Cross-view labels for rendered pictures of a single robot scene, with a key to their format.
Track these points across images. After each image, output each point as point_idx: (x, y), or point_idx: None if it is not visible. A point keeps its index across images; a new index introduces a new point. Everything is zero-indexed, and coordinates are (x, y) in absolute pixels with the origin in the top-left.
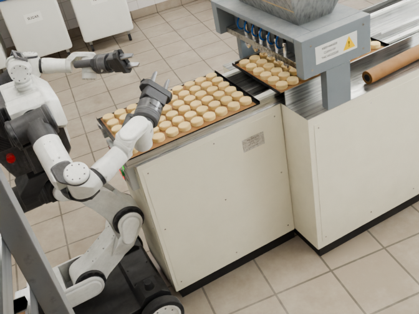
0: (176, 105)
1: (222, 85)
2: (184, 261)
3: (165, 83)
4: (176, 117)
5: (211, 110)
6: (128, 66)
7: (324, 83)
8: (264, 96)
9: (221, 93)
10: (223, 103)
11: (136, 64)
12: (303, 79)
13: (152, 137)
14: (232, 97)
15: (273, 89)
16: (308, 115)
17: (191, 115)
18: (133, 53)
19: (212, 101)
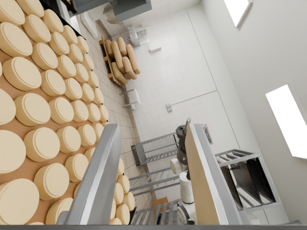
0: (72, 117)
1: (37, 7)
2: None
3: (188, 122)
4: (99, 132)
5: (82, 83)
6: (110, 213)
7: (97, 3)
8: (70, 21)
9: (65, 42)
10: (80, 62)
11: (118, 147)
12: (119, 22)
13: (175, 157)
14: (74, 44)
15: (67, 4)
16: (77, 29)
17: (98, 112)
18: (197, 126)
19: (80, 70)
